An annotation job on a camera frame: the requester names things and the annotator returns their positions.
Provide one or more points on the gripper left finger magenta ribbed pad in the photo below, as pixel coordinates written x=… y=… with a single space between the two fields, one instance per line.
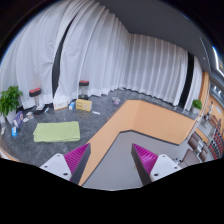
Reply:
x=69 y=166

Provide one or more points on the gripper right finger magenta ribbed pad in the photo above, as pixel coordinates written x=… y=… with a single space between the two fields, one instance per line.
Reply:
x=151 y=167

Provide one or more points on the green folded towel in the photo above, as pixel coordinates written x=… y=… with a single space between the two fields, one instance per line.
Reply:
x=57 y=132

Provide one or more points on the brown chair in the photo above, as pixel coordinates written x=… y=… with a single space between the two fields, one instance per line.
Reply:
x=189 y=159

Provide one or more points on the blue white small carton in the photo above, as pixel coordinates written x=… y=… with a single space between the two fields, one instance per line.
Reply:
x=71 y=106

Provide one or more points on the white box on table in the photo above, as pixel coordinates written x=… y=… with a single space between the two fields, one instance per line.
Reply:
x=60 y=105

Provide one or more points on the yellow cardboard box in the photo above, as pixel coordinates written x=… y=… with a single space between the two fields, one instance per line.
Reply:
x=84 y=105

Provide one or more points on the blue small bottle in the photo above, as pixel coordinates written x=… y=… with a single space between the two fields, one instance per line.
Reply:
x=14 y=131

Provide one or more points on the purple book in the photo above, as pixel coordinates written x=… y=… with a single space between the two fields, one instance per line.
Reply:
x=18 y=119

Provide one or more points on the small pink cup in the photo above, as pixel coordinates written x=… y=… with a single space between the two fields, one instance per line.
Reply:
x=116 y=101

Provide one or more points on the small potted plant right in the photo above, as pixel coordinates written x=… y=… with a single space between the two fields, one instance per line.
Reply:
x=196 y=106

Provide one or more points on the red-topped stool left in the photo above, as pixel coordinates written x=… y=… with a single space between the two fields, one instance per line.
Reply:
x=38 y=106

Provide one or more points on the red-topped stool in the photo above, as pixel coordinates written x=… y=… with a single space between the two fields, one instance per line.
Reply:
x=83 y=84
x=38 y=106

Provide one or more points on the red-topped stool right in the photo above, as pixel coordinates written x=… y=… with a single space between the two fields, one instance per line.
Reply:
x=83 y=84

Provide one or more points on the potted green plant left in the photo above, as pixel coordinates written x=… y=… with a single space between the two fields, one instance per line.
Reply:
x=9 y=102

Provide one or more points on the white curtain back wall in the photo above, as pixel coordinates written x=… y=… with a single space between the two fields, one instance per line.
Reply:
x=156 y=67

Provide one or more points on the white curtain wall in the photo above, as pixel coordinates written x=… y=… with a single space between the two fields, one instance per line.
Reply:
x=156 y=67
x=70 y=41

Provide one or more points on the white curtain left wall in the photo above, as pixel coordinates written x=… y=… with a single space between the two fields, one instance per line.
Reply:
x=70 y=41

